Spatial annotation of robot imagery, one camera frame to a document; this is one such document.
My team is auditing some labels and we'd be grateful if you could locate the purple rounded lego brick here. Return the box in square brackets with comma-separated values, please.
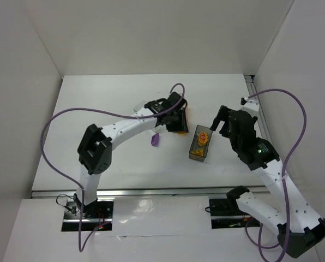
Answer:
[151, 133, 160, 147]

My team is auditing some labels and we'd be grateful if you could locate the yellow butterfly lego brick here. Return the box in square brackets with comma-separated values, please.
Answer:
[197, 132, 209, 146]

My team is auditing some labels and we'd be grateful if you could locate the yellow curved lego brick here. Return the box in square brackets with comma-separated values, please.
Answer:
[190, 148, 204, 157]

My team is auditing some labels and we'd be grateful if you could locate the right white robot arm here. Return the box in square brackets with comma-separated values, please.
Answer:
[210, 105, 325, 258]

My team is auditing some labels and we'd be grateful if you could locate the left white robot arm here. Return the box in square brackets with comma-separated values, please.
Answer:
[74, 92, 188, 217]

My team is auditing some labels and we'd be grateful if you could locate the orange translucent container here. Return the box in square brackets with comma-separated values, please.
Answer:
[186, 106, 190, 126]

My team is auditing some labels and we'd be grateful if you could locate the dark grey translucent container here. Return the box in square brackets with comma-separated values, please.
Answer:
[189, 125, 213, 162]

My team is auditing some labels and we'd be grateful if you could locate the clear plastic container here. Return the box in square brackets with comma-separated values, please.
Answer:
[133, 100, 146, 112]

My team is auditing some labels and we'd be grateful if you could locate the right aluminium rail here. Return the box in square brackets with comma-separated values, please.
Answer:
[244, 75, 273, 145]

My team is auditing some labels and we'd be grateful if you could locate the aluminium rail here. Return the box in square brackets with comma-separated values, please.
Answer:
[244, 75, 273, 145]
[30, 186, 269, 199]

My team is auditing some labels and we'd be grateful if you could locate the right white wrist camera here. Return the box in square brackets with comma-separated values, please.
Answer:
[240, 97, 260, 114]

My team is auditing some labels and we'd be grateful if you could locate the front aluminium rail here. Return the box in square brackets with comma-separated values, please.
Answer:
[30, 186, 269, 199]

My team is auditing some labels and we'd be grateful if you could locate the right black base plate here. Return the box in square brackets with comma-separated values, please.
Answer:
[204, 199, 260, 229]

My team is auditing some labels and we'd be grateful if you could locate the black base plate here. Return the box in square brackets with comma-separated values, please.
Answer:
[61, 199, 114, 232]
[204, 199, 260, 229]

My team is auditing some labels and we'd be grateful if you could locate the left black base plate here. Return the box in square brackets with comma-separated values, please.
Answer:
[61, 199, 114, 232]

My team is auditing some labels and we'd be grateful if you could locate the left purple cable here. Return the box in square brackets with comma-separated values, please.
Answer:
[39, 83, 186, 252]

